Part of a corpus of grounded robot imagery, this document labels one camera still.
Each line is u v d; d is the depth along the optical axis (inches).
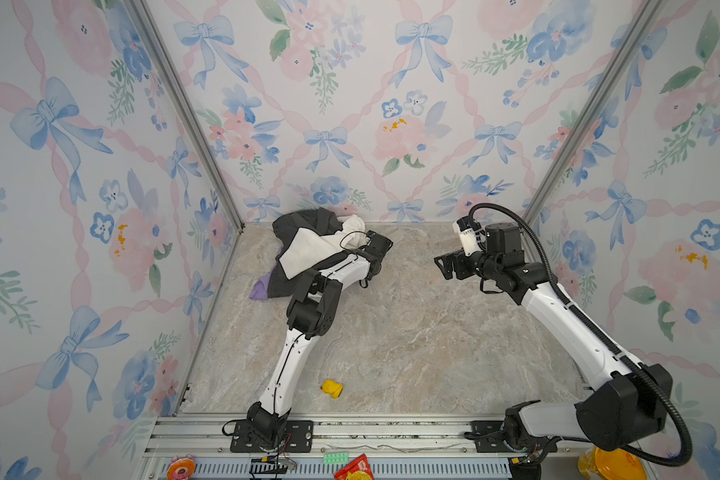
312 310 25.0
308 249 38.3
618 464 24.0
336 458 27.5
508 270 22.9
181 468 26.5
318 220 39.6
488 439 28.8
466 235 27.9
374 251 34.3
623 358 16.5
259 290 39.7
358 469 27.1
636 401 15.6
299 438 29.1
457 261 27.7
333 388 31.4
